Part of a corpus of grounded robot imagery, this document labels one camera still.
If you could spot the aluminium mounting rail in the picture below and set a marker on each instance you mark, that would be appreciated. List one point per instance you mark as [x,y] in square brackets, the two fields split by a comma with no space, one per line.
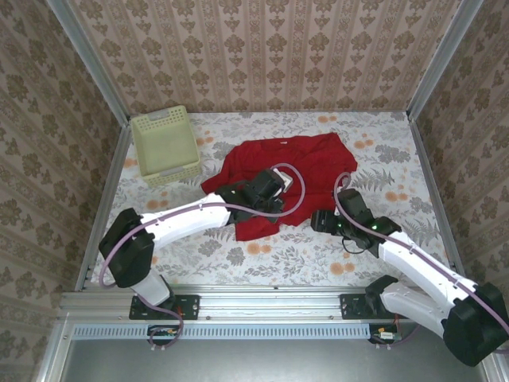
[270,302]

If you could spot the aluminium side rail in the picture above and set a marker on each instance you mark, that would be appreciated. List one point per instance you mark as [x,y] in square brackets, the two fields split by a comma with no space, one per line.
[437,199]
[104,203]

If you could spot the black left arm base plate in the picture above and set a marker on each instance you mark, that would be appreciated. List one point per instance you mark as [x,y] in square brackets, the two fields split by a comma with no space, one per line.
[187,306]

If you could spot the pale green plastic basket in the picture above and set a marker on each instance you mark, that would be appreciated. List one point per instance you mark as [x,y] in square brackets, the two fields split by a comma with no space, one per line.
[165,147]

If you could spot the aluminium frame post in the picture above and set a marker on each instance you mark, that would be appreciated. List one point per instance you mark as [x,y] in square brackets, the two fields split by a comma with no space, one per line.
[89,59]
[444,59]

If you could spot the floral patterned tablecloth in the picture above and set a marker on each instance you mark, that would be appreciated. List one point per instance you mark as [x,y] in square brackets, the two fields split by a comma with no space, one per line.
[278,258]

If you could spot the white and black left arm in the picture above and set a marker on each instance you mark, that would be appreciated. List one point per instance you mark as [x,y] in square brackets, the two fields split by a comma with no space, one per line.
[187,219]

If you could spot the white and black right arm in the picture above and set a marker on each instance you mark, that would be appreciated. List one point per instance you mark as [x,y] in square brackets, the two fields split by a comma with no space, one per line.
[417,274]

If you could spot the grey sheet metal panel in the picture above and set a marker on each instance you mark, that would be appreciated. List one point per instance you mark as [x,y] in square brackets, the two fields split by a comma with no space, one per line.
[278,362]

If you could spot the small circuit board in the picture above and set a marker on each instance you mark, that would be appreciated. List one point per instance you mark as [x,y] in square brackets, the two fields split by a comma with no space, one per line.
[165,332]
[385,336]

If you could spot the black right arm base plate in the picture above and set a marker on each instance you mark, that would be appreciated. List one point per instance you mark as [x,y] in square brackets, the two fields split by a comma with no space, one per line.
[352,306]

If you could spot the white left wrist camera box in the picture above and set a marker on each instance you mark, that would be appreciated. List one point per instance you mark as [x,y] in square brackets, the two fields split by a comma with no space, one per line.
[284,180]

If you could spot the red t-shirt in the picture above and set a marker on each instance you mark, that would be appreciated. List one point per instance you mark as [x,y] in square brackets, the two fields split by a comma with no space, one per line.
[318,159]

